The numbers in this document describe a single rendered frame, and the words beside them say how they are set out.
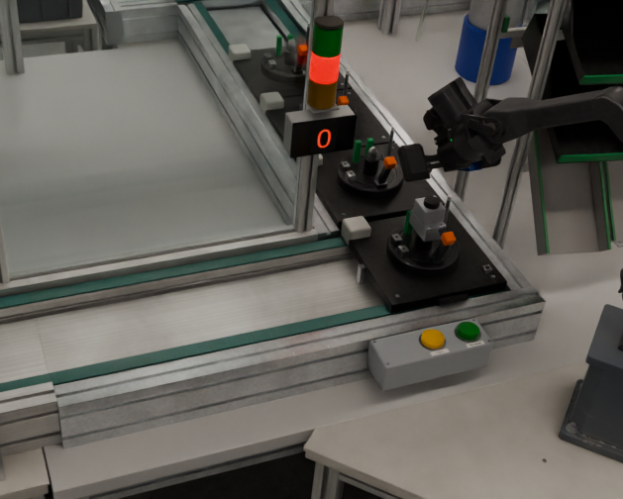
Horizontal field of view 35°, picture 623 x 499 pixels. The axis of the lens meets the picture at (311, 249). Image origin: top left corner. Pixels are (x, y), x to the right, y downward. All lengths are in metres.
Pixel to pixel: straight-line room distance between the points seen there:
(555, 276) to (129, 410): 0.94
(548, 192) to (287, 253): 0.52
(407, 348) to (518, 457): 0.26
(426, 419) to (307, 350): 0.24
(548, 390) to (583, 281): 0.34
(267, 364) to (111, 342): 0.28
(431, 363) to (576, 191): 0.49
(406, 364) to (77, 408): 0.54
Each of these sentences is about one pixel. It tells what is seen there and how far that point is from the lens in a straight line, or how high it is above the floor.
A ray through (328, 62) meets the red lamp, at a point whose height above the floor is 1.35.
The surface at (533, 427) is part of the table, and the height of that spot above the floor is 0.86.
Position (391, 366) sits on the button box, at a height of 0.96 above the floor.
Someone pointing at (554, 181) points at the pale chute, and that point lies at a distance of 1.94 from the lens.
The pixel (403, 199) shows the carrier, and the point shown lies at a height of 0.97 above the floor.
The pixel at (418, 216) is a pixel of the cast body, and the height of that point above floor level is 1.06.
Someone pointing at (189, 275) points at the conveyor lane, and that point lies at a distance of 1.82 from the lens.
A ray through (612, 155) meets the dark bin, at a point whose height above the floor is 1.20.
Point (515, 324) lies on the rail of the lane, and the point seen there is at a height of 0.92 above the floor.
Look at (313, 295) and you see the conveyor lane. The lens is 1.83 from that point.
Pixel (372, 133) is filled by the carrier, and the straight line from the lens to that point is 2.22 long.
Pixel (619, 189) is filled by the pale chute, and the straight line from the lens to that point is 2.03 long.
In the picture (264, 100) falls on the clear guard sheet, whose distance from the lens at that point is 1.72.
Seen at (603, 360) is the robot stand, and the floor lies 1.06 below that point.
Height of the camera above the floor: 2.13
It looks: 39 degrees down
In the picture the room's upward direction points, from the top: 6 degrees clockwise
